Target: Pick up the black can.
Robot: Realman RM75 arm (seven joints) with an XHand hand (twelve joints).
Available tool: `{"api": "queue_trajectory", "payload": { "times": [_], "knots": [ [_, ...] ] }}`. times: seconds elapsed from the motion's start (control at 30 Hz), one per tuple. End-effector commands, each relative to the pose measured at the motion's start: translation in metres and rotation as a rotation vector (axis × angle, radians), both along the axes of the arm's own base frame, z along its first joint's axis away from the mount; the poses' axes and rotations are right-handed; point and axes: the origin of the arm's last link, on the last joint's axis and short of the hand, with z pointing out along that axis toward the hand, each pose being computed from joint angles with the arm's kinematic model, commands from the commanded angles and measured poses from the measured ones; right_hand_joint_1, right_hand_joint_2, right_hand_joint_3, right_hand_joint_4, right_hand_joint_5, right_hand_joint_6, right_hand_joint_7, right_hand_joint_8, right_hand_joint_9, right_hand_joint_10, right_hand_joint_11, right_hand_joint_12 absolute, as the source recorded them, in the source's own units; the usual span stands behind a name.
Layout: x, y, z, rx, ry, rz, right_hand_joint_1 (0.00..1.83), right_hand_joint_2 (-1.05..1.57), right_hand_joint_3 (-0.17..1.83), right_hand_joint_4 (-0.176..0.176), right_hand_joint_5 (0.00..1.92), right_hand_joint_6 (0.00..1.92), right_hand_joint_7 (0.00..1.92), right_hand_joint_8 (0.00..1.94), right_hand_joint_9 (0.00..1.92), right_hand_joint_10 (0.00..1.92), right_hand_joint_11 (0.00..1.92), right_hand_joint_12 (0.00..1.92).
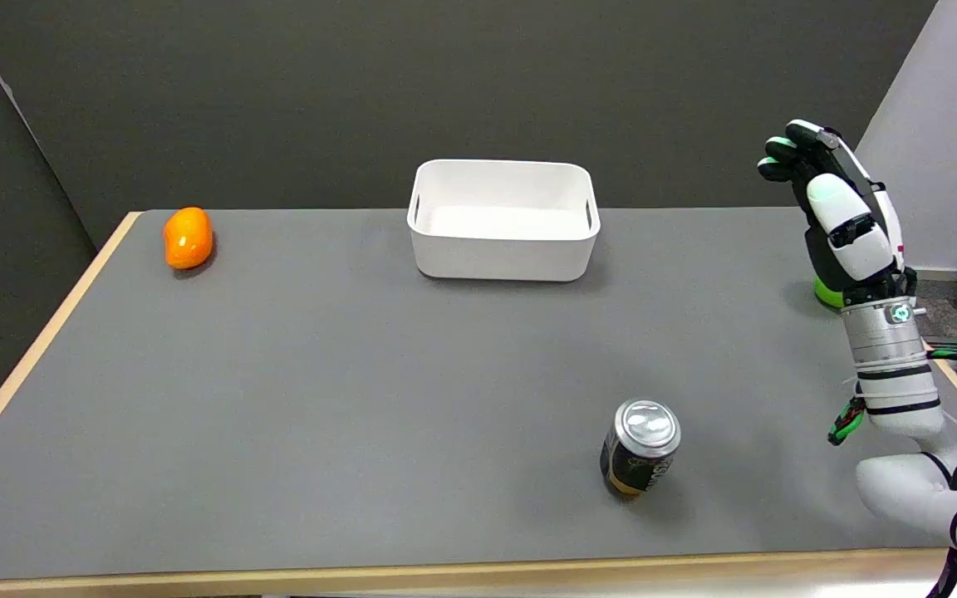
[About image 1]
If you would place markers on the black beverage can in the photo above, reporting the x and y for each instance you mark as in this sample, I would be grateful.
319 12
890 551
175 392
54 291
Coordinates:
640 449

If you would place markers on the green apple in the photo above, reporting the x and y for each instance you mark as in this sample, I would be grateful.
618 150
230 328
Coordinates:
826 294

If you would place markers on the orange mango fruit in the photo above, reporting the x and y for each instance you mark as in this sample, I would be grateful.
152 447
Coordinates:
188 237

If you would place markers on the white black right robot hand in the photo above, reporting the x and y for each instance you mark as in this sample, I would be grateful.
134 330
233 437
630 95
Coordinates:
848 232

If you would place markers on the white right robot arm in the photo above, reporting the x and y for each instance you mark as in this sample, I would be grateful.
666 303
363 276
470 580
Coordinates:
902 390

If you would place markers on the white plastic storage bin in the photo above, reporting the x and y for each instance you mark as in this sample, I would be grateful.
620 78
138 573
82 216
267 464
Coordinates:
503 220

